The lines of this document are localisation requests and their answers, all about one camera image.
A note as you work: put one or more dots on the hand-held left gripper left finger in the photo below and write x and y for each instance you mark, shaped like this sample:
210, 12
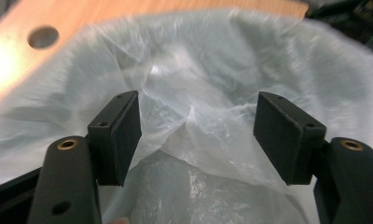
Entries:
116, 140

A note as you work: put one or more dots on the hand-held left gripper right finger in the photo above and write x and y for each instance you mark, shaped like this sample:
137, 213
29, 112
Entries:
284, 140

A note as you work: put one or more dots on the clear blue-edged plastic bag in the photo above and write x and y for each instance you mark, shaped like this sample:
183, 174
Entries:
206, 62

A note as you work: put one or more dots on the dark round table grommet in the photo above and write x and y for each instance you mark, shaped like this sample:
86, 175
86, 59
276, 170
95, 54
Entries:
43, 37

